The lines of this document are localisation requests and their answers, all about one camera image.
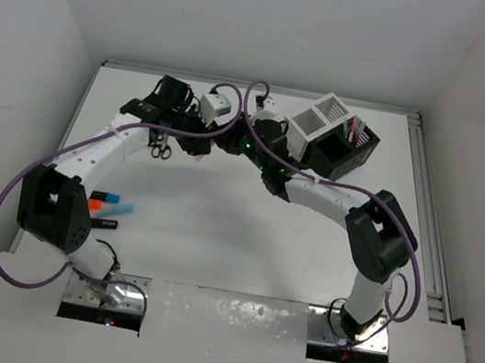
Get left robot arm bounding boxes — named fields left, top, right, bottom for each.
left=17, top=75, right=231, bottom=279

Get pink highlighter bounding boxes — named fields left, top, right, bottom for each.
left=90, top=218, right=118, bottom=230

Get black slotted container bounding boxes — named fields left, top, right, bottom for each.
left=306, top=123, right=380, bottom=181

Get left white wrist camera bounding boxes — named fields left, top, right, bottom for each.
left=199, top=93, right=232, bottom=126

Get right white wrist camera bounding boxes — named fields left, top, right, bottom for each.
left=253, top=95, right=278, bottom=120

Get blue gel pen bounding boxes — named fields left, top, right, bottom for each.
left=351, top=117, right=365, bottom=144

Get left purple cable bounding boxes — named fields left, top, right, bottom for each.
left=0, top=48, right=246, bottom=320

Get pink gel pen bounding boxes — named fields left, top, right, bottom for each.
left=347, top=116, right=359, bottom=142

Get white slotted container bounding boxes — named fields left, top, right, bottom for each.
left=285, top=92, right=353, bottom=162

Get black handled scissors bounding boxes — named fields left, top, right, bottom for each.
left=151, top=133, right=167, bottom=159
left=159, top=144, right=172, bottom=160

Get orange highlighter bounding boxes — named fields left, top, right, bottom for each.
left=87, top=199, right=104, bottom=210

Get orange gel pen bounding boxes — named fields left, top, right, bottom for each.
left=355, top=121, right=368, bottom=148

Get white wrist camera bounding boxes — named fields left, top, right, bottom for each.
left=199, top=93, right=232, bottom=126
left=253, top=95, right=278, bottom=120

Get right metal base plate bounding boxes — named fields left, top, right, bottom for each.
left=307, top=305, right=389, bottom=356

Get dark blue highlighter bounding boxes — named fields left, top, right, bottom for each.
left=89, top=190, right=120, bottom=204

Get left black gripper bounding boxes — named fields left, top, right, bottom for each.
left=164, top=100, right=220, bottom=158

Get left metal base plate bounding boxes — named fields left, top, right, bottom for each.
left=62, top=272, right=152, bottom=313

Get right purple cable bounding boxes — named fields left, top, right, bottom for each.
left=207, top=79, right=450, bottom=359

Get metal base plate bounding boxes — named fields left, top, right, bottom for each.
left=62, top=272, right=152, bottom=313
left=307, top=305, right=389, bottom=356

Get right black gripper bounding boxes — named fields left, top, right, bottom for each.
left=209, top=107, right=276, bottom=173

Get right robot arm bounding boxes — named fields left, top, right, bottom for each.
left=215, top=117, right=418, bottom=341

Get purple cable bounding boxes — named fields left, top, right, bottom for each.
left=0, top=48, right=246, bottom=320
left=207, top=79, right=450, bottom=359

